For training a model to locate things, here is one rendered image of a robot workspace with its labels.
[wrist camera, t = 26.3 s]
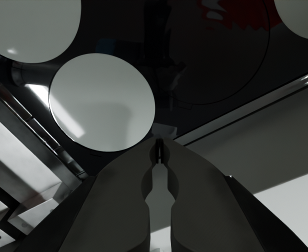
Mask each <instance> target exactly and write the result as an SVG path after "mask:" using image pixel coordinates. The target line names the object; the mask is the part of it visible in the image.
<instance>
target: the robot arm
mask: <svg viewBox="0 0 308 252"><path fill-rule="evenodd" d="M159 149H160V161H161V164H164V166H165V167H166V168H167V189H168V191H169V192H170V193H171V194H172V196H173V197H174V199H175V202H174V204H173V205H172V207H171V219H170V243H171V252H308V247H307V246H306V245H305V244H304V242H303V241H302V240H301V239H300V238H299V237H298V236H297V235H296V234H295V233H294V232H293V231H292V230H291V229H290V228H289V227H288V226H287V225H286V224H285V223H284V222H282V221H281V220H280V219H279V218H278V217H277V216H276V215H275V214H274V213H272V212H271V211H270V210H269V209H268V208H267V207H266V206H265V205H264V204H263V203H261V202H260V201H259V200H258V199H257V198H256V197H255V196H254V195H253V194H252V193H250V192H249V191H248V190H247V189H246V188H245V187H244V186H243V185H242V184H240V183H239V182H238V181H237V180H236V179H235V178H234V177H233V176H232V175H230V176H225V175H224V174H223V173H222V172H221V171H220V170H219V169H218V168H216V167H215V166H214V165H213V164H212V163H210V162H209V161H208V160H206V159H205V158H203V157H202V156H200V155H199V154H197V153H195V152H193V151H192V150H190V149H188V148H186V147H185V146H183V145H181V144H179V143H178V142H176V141H174V140H172V139H171V138H168V137H163V138H156V137H151V138H149V139H147V140H145V141H144V142H142V143H140V144H139V145H137V146H135V147H134V148H132V149H130V150H128V151H127V152H125V153H123V154H122V155H120V156H119V157H117V158H116V159H114V160H113V161H112V162H110V163H109V164H108V165H107V166H105V167H104V168H103V169H102V170H101V171H100V172H99V173H98V174H97V175H96V176H89V177H88V178H87V179H86V180H84V181H83V182H82V183H81V184H80V185H79V186H78V187H77V188H76V189H75V190H74V191H73V192H72V193H71V194H70V195H69V196H68V197H66V198H65V199H64V200H63V201H62V202H61V203H60V204H59V205H58V206H57V207H56V208H55V209H54V210H53V211H52V212H51V213H50V214H48V215H47V216H46V217H45V218H44V219H43V220H42V221H41V222H40V223H39V224H38V225H37V226H36V227H35V228H34V229H33V230H32V231H31V232H30V233H29V234H28V235H27V236H26V238H25V239H24V240H23V241H22V242H21V243H20V244H19V246H18V247H17V248H16V249H15V250H14V252H150V242H151V230H150V209H149V206H148V205H147V203H146V202H145V199H146V198H147V196H148V194H149V193H150V192H151V191H152V189H153V178H152V169H153V168H154V166H155V165H156V164H158V163H159Z"/></svg>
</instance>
